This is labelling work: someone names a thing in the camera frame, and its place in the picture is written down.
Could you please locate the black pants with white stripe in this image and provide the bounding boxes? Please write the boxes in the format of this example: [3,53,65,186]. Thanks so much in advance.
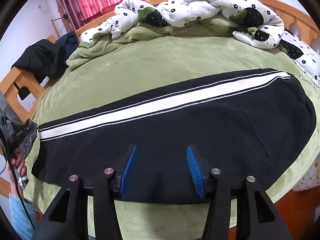
[31,69,317,204]

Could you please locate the person's left hand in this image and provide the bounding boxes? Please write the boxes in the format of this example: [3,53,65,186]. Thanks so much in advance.
[6,147,28,201]

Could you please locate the grey jeans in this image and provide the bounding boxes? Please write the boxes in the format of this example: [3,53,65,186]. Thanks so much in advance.
[1,93,24,143]

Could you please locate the black jacket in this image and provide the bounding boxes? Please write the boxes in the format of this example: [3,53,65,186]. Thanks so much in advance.
[12,39,67,83]

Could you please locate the green plush bed sheet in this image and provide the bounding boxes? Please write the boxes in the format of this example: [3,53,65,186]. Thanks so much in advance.
[23,35,320,240]

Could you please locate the navy blue garment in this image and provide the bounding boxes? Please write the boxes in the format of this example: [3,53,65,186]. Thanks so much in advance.
[55,31,79,62]

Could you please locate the star patterned fabric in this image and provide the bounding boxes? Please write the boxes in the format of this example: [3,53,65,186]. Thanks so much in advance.
[292,154,320,192]

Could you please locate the wooden coat rack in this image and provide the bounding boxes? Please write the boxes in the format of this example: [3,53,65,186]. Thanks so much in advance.
[51,17,68,38]

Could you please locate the green plush blanket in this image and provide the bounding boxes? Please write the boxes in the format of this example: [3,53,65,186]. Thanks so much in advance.
[66,14,240,72]

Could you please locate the white floral quilt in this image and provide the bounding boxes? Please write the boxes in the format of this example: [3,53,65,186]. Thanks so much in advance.
[80,0,319,84]

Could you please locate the wooden bed frame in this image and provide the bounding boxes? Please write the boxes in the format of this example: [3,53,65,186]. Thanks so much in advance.
[1,0,319,239]

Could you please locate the white charging cable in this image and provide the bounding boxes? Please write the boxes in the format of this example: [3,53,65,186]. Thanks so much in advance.
[298,76,320,93]

